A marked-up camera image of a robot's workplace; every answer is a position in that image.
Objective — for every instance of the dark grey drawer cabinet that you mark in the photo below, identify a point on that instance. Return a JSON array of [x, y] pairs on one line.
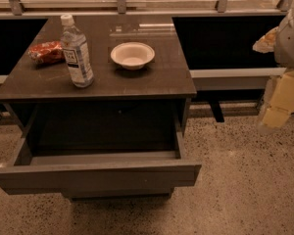
[[165, 79]]

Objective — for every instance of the white paper bowl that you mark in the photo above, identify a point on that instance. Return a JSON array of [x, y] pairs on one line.
[[132, 55]]

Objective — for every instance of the clear plastic water bottle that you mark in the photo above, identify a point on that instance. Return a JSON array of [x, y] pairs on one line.
[[75, 49]]

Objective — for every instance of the red crumpled snack bag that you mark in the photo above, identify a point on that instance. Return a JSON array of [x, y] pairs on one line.
[[46, 53]]

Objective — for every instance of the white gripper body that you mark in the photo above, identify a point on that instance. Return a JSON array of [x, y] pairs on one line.
[[291, 46]]

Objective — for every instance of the grey low bench ledge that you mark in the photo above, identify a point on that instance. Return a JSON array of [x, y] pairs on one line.
[[233, 79]]

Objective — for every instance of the open grey top drawer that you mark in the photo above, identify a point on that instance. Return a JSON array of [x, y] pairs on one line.
[[100, 150]]

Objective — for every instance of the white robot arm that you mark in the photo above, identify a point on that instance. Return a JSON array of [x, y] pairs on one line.
[[284, 56]]

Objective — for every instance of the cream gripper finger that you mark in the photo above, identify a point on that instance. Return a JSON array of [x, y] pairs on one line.
[[266, 43], [275, 117]]

